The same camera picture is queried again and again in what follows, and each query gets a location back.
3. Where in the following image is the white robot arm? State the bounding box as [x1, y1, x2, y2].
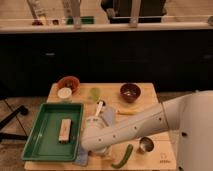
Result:
[81, 90, 213, 171]

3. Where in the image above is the purple bowl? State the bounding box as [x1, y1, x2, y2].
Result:
[120, 83, 141, 103]

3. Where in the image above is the orange bowl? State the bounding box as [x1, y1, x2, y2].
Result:
[57, 76, 80, 93]

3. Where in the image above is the light green leaf toy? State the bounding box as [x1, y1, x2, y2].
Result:
[90, 87, 101, 102]

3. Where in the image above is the white cup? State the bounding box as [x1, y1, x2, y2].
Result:
[57, 87, 72, 102]

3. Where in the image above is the wooden block in tray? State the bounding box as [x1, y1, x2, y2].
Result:
[58, 119, 72, 143]

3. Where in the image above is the green chili pepper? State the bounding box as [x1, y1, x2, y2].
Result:
[111, 144, 134, 169]

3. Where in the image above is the metal cup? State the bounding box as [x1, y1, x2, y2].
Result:
[139, 137, 154, 154]

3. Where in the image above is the green plastic tray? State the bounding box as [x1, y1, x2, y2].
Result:
[22, 103, 84, 162]

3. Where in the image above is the black tripod stand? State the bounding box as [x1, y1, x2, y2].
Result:
[0, 105, 30, 142]

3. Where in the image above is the white handled spatula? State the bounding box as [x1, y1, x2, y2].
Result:
[74, 101, 104, 166]

